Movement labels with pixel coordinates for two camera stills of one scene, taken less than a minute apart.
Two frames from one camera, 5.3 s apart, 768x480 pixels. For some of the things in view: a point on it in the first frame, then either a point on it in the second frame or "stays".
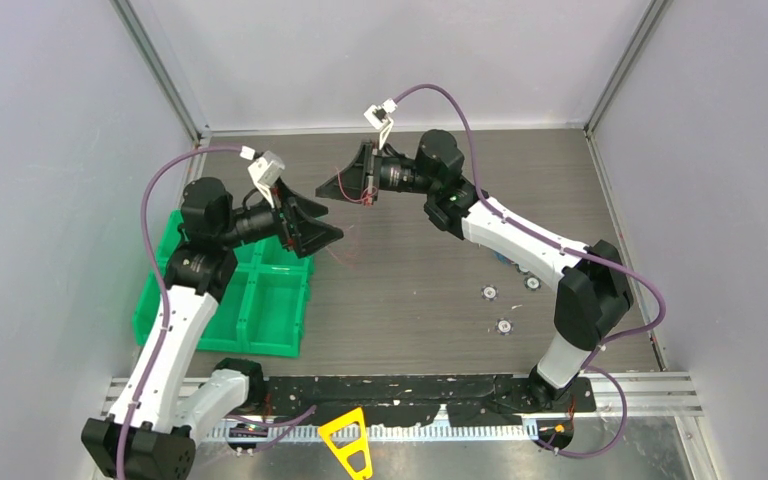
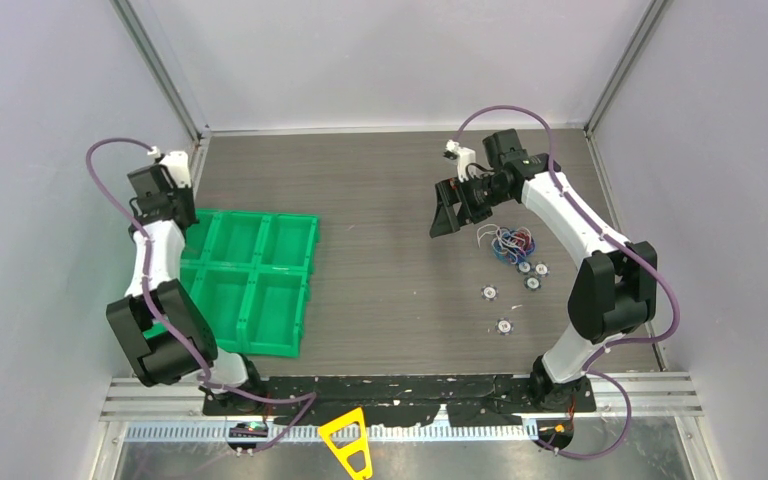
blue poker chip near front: [504, 326] stays
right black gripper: [355, 183] to [449, 192]
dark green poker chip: [533, 282] stays
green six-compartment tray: [265, 309] stays
